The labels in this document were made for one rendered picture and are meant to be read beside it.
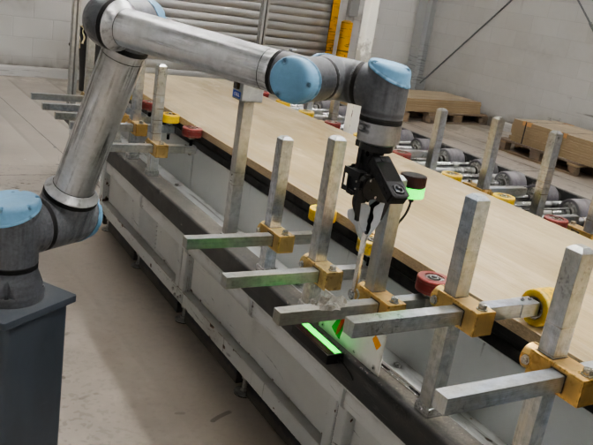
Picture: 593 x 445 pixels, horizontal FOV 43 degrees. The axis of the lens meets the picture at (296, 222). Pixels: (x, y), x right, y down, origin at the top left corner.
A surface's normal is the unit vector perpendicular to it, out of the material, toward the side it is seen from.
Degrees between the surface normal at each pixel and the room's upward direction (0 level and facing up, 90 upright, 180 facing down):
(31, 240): 90
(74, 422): 0
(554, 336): 90
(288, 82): 90
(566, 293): 90
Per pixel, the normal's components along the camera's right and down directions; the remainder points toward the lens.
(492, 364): -0.86, 0.03
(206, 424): 0.15, -0.94
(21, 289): 0.69, -0.02
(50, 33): 0.53, 0.33
